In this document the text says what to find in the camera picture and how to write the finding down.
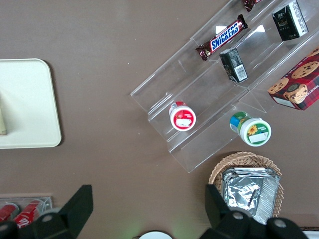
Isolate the light tan wicker basket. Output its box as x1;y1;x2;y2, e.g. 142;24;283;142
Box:
208;151;285;220

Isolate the red lid yogurt cup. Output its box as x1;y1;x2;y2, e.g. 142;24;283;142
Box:
169;101;197;132

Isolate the clear acrylic stepped display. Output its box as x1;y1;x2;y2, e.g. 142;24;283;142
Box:
130;0;319;174

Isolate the white snack bin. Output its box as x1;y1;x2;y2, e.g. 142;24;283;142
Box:
302;227;319;239

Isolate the cream plastic tray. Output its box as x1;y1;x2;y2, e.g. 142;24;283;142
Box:
0;58;62;149

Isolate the small black carton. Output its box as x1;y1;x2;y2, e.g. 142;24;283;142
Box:
219;47;249;84
271;0;309;42

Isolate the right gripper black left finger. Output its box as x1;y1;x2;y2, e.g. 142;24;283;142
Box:
22;184;94;239

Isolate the green lid yogurt cup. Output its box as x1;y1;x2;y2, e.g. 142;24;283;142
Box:
229;111;272;147

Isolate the silver foil pack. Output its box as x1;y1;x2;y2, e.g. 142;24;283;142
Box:
221;167;282;225

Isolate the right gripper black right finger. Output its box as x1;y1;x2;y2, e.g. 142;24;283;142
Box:
201;184;269;239

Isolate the Snickers bar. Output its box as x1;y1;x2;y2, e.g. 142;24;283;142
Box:
241;0;263;13
195;13;249;62

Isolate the red plaid cookie box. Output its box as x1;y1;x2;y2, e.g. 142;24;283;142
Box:
267;48;319;112

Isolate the red cola bottle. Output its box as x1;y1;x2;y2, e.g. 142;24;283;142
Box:
12;199;43;229
0;202;20;223

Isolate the clear acrylic bottle rack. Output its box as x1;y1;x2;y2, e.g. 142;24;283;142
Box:
0;195;53;223

